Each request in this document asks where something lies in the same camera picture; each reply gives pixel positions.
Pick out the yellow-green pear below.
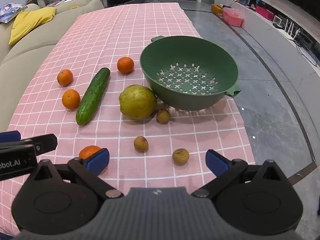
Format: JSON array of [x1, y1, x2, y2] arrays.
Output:
[[119, 84, 157, 120]]

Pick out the green plastic colander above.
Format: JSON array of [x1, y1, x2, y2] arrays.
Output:
[[139, 35, 241, 111]]

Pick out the yellow pillow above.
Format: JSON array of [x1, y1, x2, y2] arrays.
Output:
[[9, 7, 57, 46]]

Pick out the black cables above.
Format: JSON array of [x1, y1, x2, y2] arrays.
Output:
[[296, 37, 320, 67]]

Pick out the small white desk device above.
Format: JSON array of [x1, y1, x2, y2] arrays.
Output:
[[272, 15, 284, 29]]

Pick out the brown longan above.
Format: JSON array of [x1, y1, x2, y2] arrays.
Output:
[[156, 109, 171, 124], [133, 136, 149, 153], [172, 148, 190, 166]]

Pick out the white router with antennas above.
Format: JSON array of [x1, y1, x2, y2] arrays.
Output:
[[283, 19, 301, 41]]

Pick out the orange mandarin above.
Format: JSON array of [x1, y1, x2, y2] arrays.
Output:
[[117, 57, 135, 74], [57, 69, 73, 86], [79, 145, 102, 160], [62, 89, 81, 110]]

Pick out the orange cardboard box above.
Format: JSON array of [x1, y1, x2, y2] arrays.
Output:
[[211, 4, 224, 17]]

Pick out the blue floral pillow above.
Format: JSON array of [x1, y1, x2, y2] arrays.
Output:
[[0, 3, 28, 23]]

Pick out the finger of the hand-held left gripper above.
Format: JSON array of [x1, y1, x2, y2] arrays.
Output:
[[0, 131, 22, 143], [0, 133, 58, 156]]

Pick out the beige sofa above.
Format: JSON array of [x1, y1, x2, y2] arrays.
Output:
[[0, 0, 105, 133]]

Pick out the green cucumber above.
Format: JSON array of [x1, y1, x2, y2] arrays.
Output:
[[76, 67, 111, 126]]

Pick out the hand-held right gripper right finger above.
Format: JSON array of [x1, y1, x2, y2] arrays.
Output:
[[191, 149, 287, 198]]

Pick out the grey television console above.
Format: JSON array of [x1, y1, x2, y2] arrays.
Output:
[[214, 0, 320, 81]]

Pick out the magenta box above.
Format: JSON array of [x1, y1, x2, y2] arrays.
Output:
[[256, 5, 275, 21]]

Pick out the pink plastic box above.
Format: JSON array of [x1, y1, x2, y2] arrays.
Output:
[[222, 7, 244, 27]]

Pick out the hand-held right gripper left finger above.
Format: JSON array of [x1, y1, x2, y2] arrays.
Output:
[[29, 148, 124, 199]]

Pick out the pink checked tablecloth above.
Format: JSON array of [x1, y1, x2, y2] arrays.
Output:
[[0, 2, 256, 237]]

